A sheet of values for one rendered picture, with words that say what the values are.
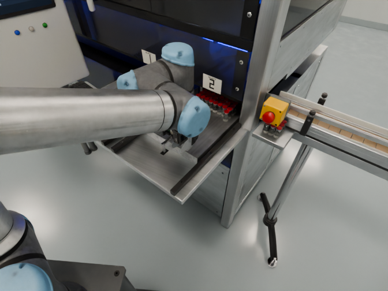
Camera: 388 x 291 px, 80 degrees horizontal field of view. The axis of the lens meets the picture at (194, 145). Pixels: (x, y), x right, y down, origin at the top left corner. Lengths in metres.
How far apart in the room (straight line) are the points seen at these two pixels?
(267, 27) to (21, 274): 0.80
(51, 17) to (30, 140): 1.11
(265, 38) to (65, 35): 1.00
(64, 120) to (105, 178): 1.67
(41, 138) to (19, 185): 1.94
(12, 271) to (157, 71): 0.48
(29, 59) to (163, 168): 0.88
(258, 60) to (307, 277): 1.29
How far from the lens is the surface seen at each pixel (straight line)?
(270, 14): 0.74
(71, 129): 0.32
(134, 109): 0.36
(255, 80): 0.82
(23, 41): 1.37
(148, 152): 0.85
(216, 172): 1.24
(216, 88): 0.91
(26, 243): 0.65
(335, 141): 0.97
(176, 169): 0.79
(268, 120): 0.82
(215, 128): 0.92
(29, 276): 0.58
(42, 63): 1.42
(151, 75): 0.51
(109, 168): 2.02
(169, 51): 0.56
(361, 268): 1.84
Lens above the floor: 1.50
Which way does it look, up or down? 46 degrees down
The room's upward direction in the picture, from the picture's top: straight up
